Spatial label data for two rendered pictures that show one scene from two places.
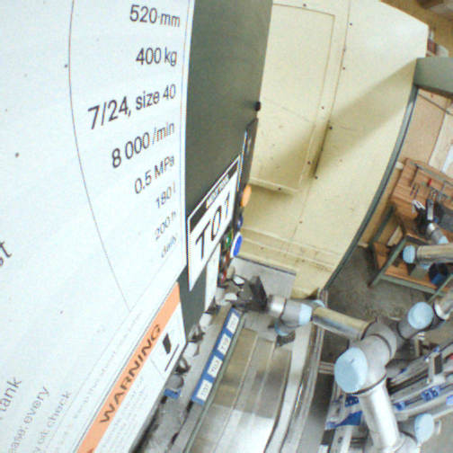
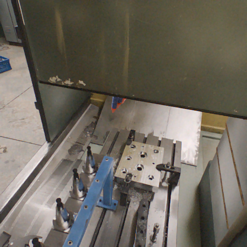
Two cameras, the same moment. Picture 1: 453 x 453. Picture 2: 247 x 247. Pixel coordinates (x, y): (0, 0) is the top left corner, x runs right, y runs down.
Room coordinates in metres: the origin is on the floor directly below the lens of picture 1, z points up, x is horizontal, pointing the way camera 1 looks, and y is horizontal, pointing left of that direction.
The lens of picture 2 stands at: (0.73, 0.18, 1.87)
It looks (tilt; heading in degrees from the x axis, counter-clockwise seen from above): 38 degrees down; 178
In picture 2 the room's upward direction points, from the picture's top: 3 degrees clockwise
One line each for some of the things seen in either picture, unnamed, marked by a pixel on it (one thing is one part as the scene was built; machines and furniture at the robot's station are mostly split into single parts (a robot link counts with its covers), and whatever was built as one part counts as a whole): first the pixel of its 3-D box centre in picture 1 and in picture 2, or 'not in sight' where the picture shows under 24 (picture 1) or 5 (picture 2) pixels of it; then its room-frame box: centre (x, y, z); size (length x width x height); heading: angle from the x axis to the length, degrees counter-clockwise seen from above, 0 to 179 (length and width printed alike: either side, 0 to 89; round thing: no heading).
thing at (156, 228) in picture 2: not in sight; (155, 232); (0.30, 0.36, 0.96); 0.03 x 0.03 x 0.13
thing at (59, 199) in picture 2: not in sight; (59, 203); (0.39, 0.02, 1.31); 0.02 x 0.02 x 0.03
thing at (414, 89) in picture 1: (370, 208); not in sight; (0.82, -0.64, 1.40); 0.04 x 0.04 x 1.20; 75
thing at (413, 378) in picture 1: (373, 398); not in sight; (0.09, -0.84, 0.79); 0.36 x 0.27 x 0.85; 165
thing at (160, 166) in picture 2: not in sight; (167, 171); (-0.02, 0.47, 0.97); 0.13 x 0.03 x 0.15; 75
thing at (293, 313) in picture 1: (295, 313); not in sight; (0.42, -0.28, 1.16); 0.11 x 0.08 x 0.09; 75
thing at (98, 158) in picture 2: (171, 380); (95, 158); (0.12, 0.10, 1.21); 0.07 x 0.05 x 0.01; 75
